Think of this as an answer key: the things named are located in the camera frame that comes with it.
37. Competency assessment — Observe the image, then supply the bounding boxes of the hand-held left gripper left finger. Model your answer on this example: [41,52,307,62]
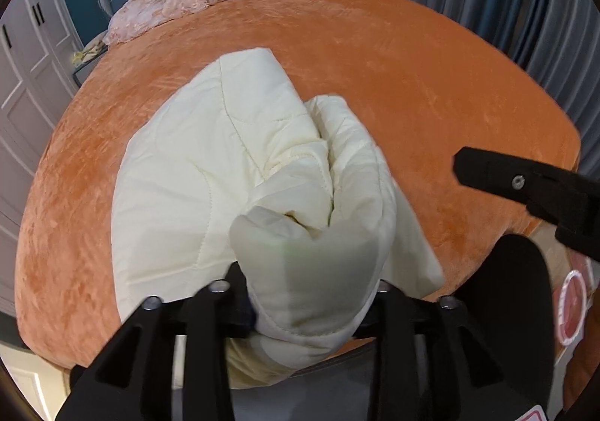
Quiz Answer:
[55,262,256,421]

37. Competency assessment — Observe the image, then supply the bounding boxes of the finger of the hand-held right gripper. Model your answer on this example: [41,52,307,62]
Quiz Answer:
[454,147,600,262]

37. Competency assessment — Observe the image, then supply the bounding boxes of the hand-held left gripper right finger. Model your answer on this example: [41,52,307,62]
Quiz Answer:
[351,278,550,421]

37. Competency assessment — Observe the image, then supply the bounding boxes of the cream quilted jacket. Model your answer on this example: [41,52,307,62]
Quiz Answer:
[111,47,446,391]

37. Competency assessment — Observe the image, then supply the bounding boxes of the orange plush bed blanket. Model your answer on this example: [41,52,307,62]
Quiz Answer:
[14,0,582,370]

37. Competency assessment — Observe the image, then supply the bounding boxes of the round red floor mat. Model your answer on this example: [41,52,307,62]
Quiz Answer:
[555,268,587,347]

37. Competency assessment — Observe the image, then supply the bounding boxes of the dark bedside table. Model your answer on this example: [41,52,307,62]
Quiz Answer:
[72,43,111,84]

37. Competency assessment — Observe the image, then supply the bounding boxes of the yellow white crumpled item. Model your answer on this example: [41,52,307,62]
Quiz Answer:
[70,39,106,63]

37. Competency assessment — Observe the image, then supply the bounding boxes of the white panelled wardrobe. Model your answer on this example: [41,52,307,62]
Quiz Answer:
[0,0,85,309]

